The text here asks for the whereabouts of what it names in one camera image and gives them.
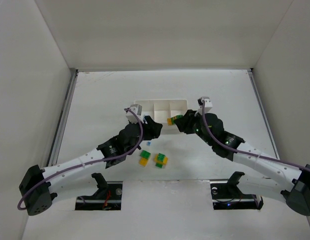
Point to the green yellow lego stack left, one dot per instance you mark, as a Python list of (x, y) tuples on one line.
[(144, 158)]

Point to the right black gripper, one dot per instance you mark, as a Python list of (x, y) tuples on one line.
[(186, 122)]

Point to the white three-compartment container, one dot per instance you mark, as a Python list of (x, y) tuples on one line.
[(162, 109)]

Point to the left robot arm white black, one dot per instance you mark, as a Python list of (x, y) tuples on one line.
[(41, 186)]

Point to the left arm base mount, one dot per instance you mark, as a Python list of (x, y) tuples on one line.
[(107, 197)]

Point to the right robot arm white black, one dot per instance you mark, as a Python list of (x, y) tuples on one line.
[(280, 181)]

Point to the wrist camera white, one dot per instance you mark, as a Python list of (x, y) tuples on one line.
[(134, 113), (205, 105)]

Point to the aluminium table rail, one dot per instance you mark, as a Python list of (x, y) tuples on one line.
[(62, 121), (264, 116)]

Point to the left aluminium table rail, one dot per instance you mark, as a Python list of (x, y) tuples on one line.
[(62, 121)]

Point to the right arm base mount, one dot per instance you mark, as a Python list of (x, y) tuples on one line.
[(226, 195)]

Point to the green yellow lego stack right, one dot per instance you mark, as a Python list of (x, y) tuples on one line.
[(161, 160)]

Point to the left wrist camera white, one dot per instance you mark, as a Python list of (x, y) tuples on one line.
[(134, 113)]

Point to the green orange lego piece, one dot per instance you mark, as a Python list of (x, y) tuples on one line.
[(171, 120)]

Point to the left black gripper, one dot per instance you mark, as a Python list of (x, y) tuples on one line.
[(150, 127)]

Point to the right aluminium table rail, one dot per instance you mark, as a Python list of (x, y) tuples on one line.
[(264, 116)]

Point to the green yellow lego stack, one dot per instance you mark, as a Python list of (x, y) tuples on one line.
[(144, 158), (161, 160)]

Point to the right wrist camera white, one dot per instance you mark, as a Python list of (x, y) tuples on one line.
[(205, 105)]

